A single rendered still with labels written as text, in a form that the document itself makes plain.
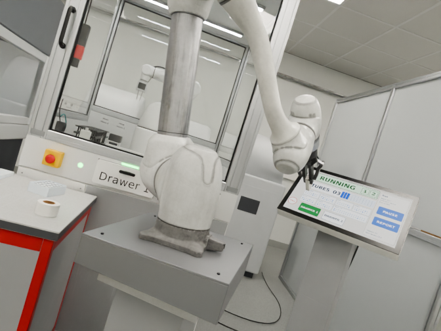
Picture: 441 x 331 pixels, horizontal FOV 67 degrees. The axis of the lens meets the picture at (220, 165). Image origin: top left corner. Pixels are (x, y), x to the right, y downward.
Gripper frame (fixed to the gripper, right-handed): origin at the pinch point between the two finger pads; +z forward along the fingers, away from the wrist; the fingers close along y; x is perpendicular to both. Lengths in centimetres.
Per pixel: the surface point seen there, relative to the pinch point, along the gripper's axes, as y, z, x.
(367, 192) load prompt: -19.9, 17.3, -18.1
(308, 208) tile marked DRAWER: 0.3, 17.1, 0.4
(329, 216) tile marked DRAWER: -9.2, 17.0, 1.1
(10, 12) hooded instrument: 154, -68, 2
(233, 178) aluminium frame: 39.7, 13.5, -0.7
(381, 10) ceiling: 29, 32, -245
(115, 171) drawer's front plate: 81, -9, 32
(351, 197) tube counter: -14.4, 17.2, -12.6
